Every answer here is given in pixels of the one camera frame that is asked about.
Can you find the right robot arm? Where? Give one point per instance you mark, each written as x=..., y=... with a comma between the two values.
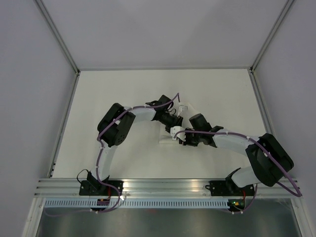
x=232, y=141

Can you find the aluminium frame post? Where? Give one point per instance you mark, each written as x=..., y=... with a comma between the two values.
x=56, y=34
x=272, y=33

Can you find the white cloth napkin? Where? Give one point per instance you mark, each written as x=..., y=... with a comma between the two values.
x=164, y=137

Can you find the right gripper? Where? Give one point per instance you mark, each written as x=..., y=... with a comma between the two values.
x=187, y=142

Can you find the back aluminium frame rail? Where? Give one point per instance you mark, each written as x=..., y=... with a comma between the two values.
x=165, y=68

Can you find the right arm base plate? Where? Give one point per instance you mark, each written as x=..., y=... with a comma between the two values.
x=221, y=188

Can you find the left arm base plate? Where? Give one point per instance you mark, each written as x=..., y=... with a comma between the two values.
x=97, y=189

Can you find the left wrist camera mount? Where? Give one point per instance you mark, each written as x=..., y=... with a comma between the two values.
x=182, y=108

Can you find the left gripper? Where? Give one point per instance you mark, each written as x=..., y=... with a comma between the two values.
x=176, y=121

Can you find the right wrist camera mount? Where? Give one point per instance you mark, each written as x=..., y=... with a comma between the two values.
x=177, y=132

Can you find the left aluminium frame post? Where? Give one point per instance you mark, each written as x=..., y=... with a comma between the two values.
x=56, y=34

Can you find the right aluminium frame post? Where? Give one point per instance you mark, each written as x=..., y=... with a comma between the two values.
x=272, y=33

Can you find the front aluminium rail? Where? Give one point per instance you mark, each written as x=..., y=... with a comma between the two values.
x=150, y=188

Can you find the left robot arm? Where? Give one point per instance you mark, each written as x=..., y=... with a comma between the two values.
x=115, y=126

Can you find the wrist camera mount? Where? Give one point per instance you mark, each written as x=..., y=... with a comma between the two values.
x=182, y=108
x=177, y=132

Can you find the white slotted cable duct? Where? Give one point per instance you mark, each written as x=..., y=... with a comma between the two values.
x=140, y=203

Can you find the left side aluminium rail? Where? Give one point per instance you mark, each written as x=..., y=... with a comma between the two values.
x=64, y=120

